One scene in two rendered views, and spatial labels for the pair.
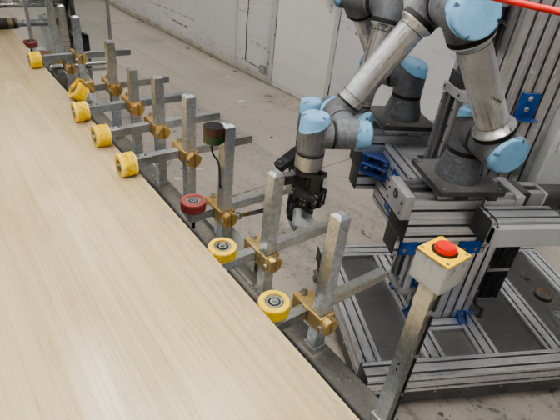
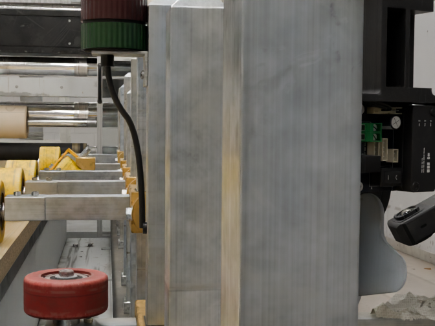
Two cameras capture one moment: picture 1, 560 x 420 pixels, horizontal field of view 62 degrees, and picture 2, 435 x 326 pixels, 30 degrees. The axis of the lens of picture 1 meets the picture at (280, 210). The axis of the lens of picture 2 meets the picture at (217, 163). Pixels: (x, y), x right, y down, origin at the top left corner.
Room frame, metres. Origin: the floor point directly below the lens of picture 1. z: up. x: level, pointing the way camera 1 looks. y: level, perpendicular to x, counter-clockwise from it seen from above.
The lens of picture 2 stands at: (0.67, -0.25, 1.06)
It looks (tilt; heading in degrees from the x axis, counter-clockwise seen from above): 3 degrees down; 32
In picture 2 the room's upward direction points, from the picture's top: 1 degrees clockwise
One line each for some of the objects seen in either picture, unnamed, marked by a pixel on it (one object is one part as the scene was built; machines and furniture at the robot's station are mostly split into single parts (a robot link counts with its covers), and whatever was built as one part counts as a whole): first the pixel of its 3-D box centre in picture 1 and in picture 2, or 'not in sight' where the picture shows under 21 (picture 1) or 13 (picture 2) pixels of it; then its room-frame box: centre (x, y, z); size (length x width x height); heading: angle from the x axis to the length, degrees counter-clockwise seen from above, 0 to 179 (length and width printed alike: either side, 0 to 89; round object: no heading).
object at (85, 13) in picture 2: (213, 129); (114, 10); (1.24, 0.22, 1.16); 0.06 x 0.06 x 0.02
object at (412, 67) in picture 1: (409, 75); not in sight; (1.86, -0.45, 1.21); 0.13 x 0.12 x 0.14; 56
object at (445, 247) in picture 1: (445, 249); not in sight; (0.68, -0.30, 1.22); 0.04 x 0.04 x 0.02
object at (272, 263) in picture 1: (262, 253); not in sight; (1.09, 0.04, 0.84); 0.13 x 0.06 x 0.05; 40
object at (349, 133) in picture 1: (347, 132); not in sight; (1.15, -0.16, 1.23); 0.11 x 0.11 x 0.08; 14
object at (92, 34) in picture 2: (212, 137); (114, 38); (1.24, 0.22, 1.13); 0.06 x 0.06 x 0.02
